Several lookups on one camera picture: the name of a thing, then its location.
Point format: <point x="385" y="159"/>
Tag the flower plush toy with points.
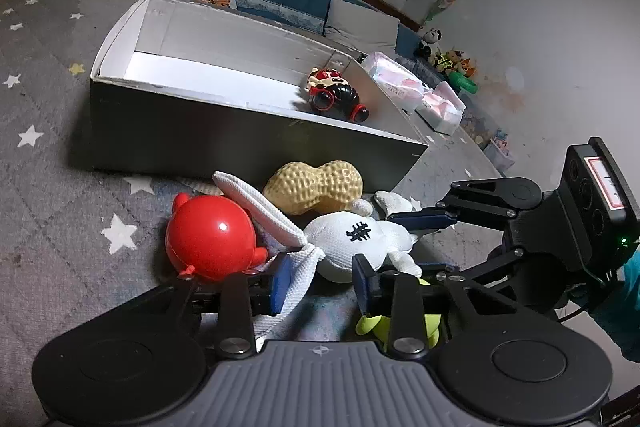
<point x="442" y="2"/>

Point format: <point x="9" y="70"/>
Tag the green round plastic toy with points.
<point x="367" y="324"/>

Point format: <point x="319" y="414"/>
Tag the large pink tissue packet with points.
<point x="395" y="79"/>

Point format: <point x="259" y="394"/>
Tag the panda plush toy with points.
<point x="429" y="42"/>

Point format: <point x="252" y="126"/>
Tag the yellow peanut toy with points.
<point x="320" y="187"/>

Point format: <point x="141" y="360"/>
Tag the person's right forearm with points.
<point x="625" y="307"/>

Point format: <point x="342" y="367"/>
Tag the small pink tissue packet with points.
<point x="442" y="109"/>

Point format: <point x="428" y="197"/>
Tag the small clear storage box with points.
<point x="500" y="153"/>

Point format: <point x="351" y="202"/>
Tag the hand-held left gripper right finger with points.
<point x="361" y="285"/>

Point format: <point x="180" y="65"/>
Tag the grey star-printed tablecloth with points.
<point x="50" y="132"/>

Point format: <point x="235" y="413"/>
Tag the white cardboard box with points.
<point x="200" y="127"/>

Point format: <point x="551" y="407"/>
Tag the white plush rabbit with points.
<point x="345" y="247"/>

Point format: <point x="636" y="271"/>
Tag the red black toy car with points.
<point x="340" y="99"/>

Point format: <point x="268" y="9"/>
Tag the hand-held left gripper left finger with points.
<point x="280" y="283"/>

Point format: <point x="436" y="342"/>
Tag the grey pillow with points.
<point x="360" y="24"/>

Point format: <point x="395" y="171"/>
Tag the red round plastic toy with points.
<point x="210" y="237"/>

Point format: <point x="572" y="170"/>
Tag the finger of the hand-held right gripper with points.
<point x="480" y="276"/>
<point x="425" y="218"/>

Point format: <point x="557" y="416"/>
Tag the clear box of colourful pieces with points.
<point x="475" y="127"/>

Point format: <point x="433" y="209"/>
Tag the orange fox plush toy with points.
<point x="468" y="68"/>

